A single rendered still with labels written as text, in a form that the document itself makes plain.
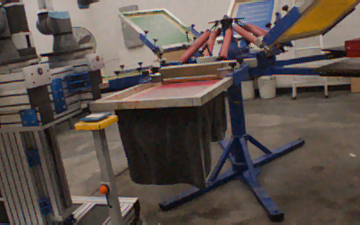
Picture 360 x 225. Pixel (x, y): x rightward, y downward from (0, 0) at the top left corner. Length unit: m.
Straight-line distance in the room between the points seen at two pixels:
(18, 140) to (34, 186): 0.27
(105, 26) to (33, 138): 5.63
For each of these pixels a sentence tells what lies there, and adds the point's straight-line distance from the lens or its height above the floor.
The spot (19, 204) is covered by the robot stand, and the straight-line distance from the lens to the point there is 2.18.
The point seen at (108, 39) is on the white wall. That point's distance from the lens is 7.44.
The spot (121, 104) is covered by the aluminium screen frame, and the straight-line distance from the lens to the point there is 1.62.
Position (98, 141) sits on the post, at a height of 0.86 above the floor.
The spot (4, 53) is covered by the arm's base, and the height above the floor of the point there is 1.29.
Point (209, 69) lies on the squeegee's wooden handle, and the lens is 2.02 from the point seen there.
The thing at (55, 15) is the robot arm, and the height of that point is 1.45.
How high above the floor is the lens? 1.25
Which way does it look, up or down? 12 degrees down
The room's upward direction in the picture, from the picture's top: 8 degrees counter-clockwise
